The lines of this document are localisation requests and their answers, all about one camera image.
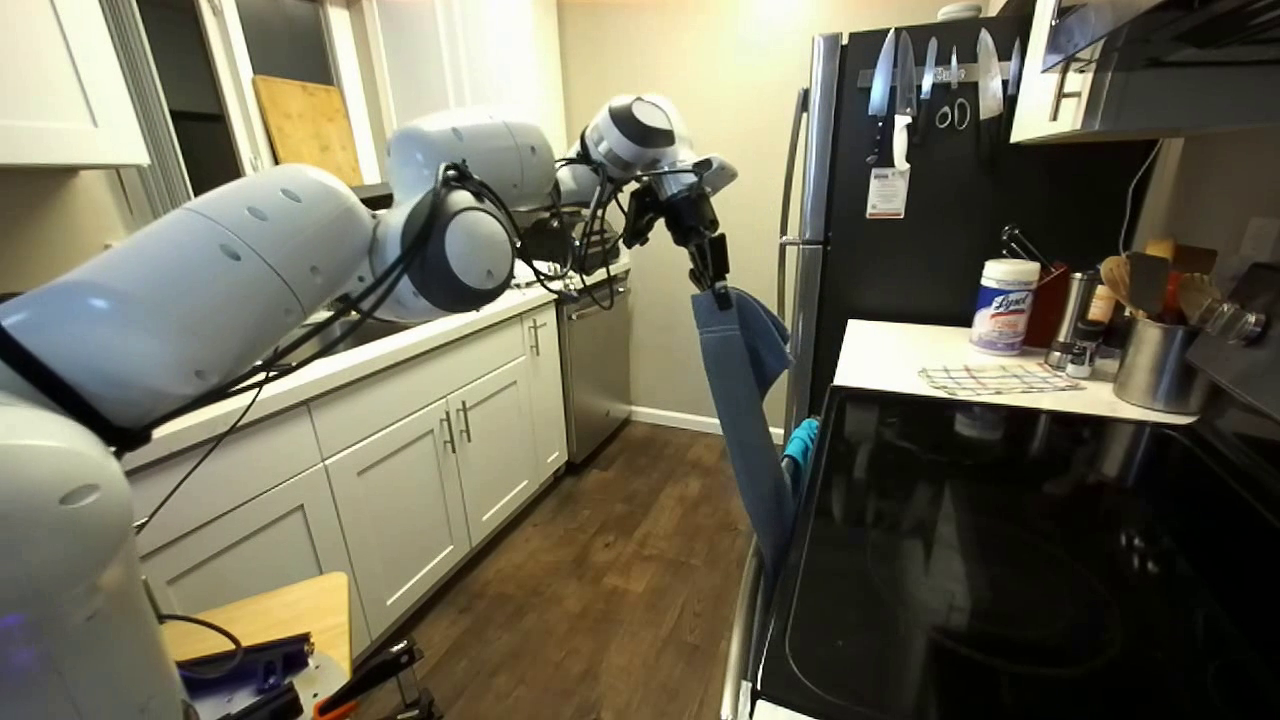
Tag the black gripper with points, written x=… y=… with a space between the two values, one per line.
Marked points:
x=698 y=222

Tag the light blue towel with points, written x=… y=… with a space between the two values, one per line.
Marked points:
x=743 y=400

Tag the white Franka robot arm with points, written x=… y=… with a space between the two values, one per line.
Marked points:
x=201 y=305

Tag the turquoise white striped towel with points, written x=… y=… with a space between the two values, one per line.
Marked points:
x=805 y=449

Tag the black steel oven range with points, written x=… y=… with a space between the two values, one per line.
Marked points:
x=1172 y=603

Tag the black countertop grill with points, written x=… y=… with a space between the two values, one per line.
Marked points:
x=586 y=247

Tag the steel dishwasher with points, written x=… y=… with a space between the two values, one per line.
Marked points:
x=594 y=384

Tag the white paper tag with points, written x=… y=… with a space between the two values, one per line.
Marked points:
x=886 y=195

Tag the black refrigerator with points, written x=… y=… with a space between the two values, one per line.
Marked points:
x=933 y=267

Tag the steel kitchen knife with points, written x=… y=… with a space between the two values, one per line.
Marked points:
x=882 y=82
x=931 y=68
x=991 y=79

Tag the white wipes canister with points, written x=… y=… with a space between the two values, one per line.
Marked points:
x=1003 y=305

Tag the white upper cabinet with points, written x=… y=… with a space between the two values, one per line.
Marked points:
x=1032 y=82
x=67 y=94
x=493 y=53

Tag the white grid trivet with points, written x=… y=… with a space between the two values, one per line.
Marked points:
x=1003 y=382

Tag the orange brown spice bottle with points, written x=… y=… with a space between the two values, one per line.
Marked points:
x=1045 y=310

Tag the steel pepper grinder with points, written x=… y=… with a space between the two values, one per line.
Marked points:
x=1076 y=315

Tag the white sink base cabinets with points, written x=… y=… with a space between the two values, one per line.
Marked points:
x=400 y=507

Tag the wooden cutting board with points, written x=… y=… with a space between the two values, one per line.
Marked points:
x=305 y=127

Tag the steel utensil holder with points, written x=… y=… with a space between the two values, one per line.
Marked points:
x=1152 y=366

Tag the steel range hood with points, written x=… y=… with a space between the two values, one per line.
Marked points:
x=1184 y=65

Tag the black orange clamp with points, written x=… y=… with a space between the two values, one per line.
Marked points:
x=365 y=672

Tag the light wooden board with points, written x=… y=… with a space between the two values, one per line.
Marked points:
x=280 y=605

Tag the white framed window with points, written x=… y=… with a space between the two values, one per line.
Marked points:
x=183 y=82

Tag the blue purple box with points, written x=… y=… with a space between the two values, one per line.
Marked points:
x=244 y=667

